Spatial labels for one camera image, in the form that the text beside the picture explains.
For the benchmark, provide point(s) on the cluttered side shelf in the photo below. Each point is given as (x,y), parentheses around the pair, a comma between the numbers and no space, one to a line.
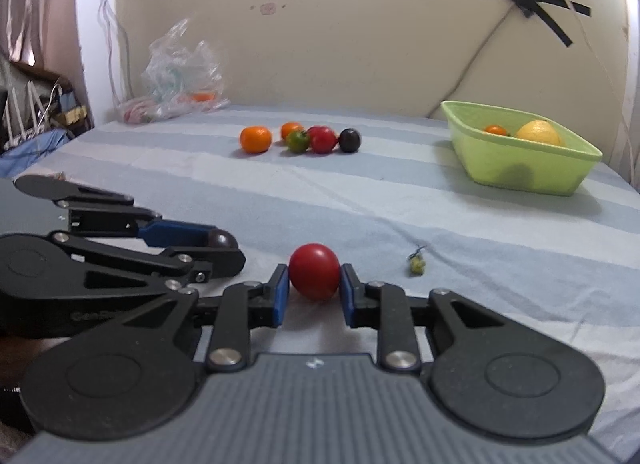
(45,103)

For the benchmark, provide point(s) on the clear plastic bag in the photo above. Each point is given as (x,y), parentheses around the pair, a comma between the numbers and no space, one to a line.
(175,78)

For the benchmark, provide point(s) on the orange cherry tomato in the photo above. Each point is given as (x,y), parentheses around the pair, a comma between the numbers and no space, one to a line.
(291,128)

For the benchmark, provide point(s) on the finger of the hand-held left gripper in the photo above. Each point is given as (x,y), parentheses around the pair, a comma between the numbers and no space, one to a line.
(210,264)
(172,234)

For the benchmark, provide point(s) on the blue cloth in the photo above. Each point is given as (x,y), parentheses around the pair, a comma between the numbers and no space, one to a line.
(27,151)

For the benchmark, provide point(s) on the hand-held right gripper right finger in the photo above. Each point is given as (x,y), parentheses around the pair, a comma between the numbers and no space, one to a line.
(348,294)

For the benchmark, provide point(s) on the green and red cherry tomato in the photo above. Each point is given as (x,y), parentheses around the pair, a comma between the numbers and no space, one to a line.
(298,142)

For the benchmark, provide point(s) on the yellow lemon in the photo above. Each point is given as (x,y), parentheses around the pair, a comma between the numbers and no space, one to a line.
(539,133)

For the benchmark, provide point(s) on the light green plastic basket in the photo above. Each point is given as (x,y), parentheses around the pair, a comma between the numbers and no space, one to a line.
(520,163)

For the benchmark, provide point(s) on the green tomato stem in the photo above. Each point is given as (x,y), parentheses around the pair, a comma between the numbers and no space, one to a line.
(416,264)

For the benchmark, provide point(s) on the small pink sticker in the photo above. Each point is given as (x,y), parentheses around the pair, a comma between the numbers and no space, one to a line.
(268,8)

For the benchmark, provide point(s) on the dark purple cherry tomato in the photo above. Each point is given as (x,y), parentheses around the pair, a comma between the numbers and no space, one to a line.
(350,139)
(223,239)

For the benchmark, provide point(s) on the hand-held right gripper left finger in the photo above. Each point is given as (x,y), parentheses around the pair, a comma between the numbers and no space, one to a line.
(281,294)

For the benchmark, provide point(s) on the striped blue bed sheet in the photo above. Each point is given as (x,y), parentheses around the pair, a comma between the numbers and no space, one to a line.
(375,204)

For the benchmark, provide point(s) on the white door frame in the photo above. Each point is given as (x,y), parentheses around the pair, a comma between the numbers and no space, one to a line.
(632,93)

